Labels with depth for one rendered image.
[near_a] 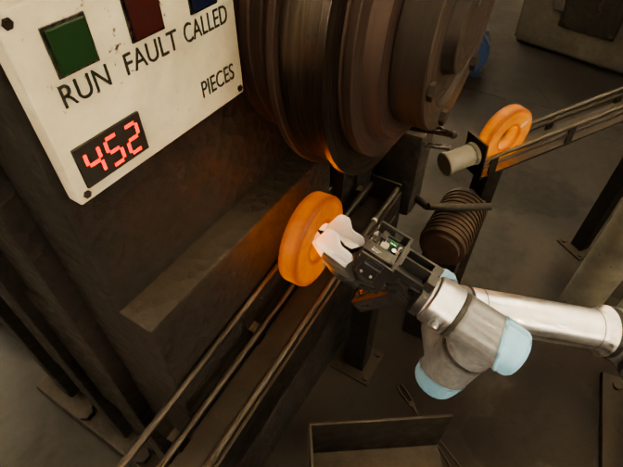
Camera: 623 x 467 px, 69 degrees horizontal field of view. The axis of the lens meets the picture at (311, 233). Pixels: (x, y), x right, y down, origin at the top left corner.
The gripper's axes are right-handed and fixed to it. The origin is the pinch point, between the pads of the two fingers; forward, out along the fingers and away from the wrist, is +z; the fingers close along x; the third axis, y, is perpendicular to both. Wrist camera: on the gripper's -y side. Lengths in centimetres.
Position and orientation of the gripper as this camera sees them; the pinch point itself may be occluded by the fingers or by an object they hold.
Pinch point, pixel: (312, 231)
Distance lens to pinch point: 72.4
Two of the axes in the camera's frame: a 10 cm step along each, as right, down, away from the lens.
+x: -5.2, 6.3, -5.7
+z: -8.3, -5.4, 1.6
